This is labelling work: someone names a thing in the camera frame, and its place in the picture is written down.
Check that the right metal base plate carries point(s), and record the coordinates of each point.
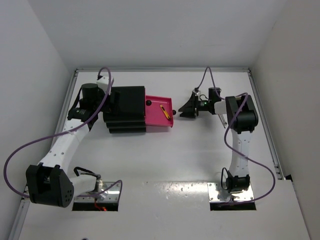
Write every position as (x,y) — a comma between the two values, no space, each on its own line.
(218,195)

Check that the aluminium rail frame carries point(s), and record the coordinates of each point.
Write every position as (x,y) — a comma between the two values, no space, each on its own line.
(165,175)

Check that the metal base plate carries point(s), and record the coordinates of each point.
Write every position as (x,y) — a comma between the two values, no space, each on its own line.
(109,196)
(218,195)

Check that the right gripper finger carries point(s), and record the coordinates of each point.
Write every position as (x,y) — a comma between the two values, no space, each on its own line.
(191,104)
(188,114)

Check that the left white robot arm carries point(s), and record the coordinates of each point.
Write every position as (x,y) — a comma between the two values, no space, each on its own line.
(48,182)

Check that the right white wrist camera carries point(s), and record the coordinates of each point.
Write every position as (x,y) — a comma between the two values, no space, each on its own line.
(196,92)

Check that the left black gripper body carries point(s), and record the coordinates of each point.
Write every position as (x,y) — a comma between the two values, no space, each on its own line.
(101,94)

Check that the black drawer cabinet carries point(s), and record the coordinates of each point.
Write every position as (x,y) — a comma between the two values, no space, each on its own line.
(129,116)

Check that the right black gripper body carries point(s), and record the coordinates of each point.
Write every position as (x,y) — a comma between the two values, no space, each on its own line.
(203,105)

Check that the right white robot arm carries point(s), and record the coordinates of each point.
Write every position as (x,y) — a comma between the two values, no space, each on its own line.
(242,118)

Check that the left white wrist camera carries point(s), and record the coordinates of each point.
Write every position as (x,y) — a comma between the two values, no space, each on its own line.
(103,83)

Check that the yellow utility knife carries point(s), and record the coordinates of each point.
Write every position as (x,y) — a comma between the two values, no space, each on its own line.
(165,112)

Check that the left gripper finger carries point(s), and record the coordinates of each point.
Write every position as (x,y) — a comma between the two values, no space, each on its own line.
(109,108)
(115,97)

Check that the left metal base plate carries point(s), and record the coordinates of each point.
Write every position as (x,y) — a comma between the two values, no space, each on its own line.
(109,196)

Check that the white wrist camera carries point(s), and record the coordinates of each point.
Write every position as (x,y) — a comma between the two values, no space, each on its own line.
(196,92)
(103,83)

